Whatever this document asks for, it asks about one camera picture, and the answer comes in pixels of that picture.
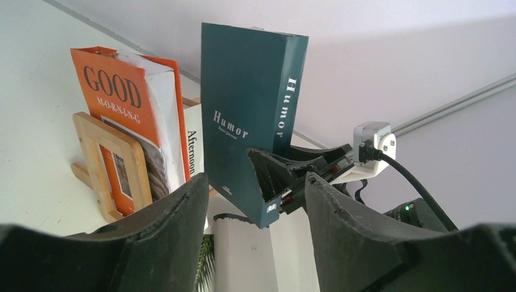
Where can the coffee cover white book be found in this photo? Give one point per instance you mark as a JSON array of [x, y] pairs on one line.
[[194, 136]]

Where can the wooden book rack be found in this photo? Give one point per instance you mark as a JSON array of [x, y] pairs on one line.
[[98, 169]]

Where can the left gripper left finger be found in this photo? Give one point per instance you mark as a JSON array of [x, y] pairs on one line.
[[155, 249]]

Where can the orange cover book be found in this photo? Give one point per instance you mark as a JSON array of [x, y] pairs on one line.
[[140, 96]]

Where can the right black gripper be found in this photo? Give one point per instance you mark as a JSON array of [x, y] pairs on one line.
[[314, 177]]

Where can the grey white notebook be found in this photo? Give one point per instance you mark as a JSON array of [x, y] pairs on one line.
[[276, 258]]

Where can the teal Humor book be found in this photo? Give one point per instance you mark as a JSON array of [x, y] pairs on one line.
[[250, 85]]

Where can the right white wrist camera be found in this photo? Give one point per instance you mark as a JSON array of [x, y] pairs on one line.
[[370, 139]]

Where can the palm leaf white book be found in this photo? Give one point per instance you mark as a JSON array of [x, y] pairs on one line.
[[206, 264]]

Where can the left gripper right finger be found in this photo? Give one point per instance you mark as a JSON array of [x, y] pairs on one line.
[[359, 249]]

